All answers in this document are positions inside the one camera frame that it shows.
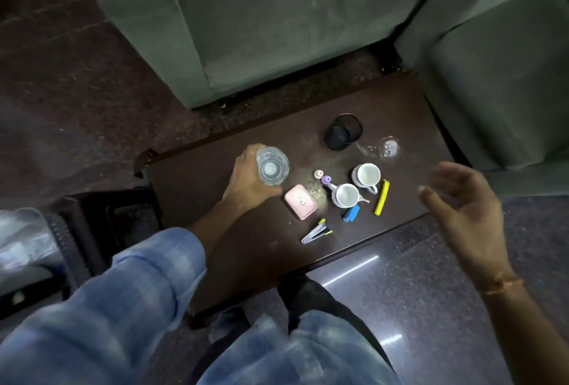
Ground person's right hand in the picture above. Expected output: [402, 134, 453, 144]
[417, 161, 512, 288]

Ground person's left hand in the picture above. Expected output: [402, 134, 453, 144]
[222, 143, 285, 217]

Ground clear drinking glass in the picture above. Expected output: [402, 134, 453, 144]
[255, 146, 290, 186]

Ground pink case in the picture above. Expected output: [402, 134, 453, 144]
[284, 184, 319, 221]

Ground silver stapler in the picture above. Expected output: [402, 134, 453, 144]
[300, 218, 333, 246]

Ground yellow plastic stick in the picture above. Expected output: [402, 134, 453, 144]
[373, 179, 391, 217]

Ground white ceramic cup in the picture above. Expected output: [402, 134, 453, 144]
[351, 163, 382, 195]
[327, 182, 370, 210]

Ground black mesh holder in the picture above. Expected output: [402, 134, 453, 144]
[323, 113, 363, 151]

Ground small clear glass object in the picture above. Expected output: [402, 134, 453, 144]
[355, 135, 401, 161]

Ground person's right forearm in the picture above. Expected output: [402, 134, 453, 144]
[478, 278, 569, 385]

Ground person's left forearm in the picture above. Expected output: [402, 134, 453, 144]
[186, 198, 250, 261]

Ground dark wooden coffee table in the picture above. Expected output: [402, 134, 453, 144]
[133, 71, 459, 328]

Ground green fabric armchair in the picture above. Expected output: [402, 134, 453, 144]
[393, 0, 569, 197]

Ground wide green fabric sofa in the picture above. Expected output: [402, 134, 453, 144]
[82, 0, 463, 110]

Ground blue checked shirt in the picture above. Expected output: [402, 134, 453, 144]
[0, 227, 401, 385]

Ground orange thread bracelet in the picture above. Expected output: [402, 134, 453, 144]
[478, 271, 525, 297]

